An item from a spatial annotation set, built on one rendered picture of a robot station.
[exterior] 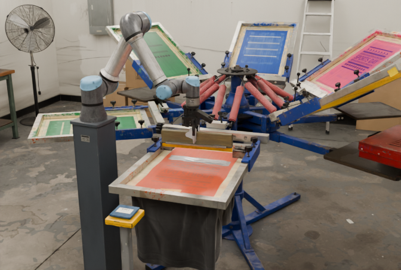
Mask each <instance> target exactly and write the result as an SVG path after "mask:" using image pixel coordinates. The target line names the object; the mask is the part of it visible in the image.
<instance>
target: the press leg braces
mask: <svg viewBox="0 0 401 270"><path fill-rule="evenodd" d="M244 198H245V199H246V200H247V201H249V202H250V203H251V204H252V205H253V206H254V207H256V208H257V210H255V211H256V212H257V213H259V214H262V213H264V212H266V211H268V210H269V209H267V208H265V207H263V206H262V205H261V204H260V203H258V202H257V201H256V200H255V199H253V197H252V196H250V195H249V194H248V193H246V192H245V191H244ZM235 204H236V209H237V214H238V218H239V223H240V228H241V232H242V238H243V244H241V246H242V248H243V250H244V252H245V253H247V252H253V251H254V249H253V248H252V246H251V245H250V241H249V235H248V230H247V227H246V221H245V216H244V213H243V208H242V203H241V200H240V195H238V196H235Z"/></svg>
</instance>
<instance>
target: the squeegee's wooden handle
mask: <svg viewBox="0 0 401 270"><path fill-rule="evenodd" d="M187 132H189V131H187V130H170V129H162V130H161V137H162V143H166V142H179V143H193V139H191V138H189V137H186V133H187ZM195 144H202V145H217V146H226V148H232V147H233V134H229V133H212V132H203V131H197V132H196V142H195Z"/></svg>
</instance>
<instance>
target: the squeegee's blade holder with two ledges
mask: <svg viewBox="0 0 401 270"><path fill-rule="evenodd" d="M166 144H171V145H186V146H200V147H208V148H222V149H226V146H217V145H202V144H193V143H179V142H166Z"/></svg>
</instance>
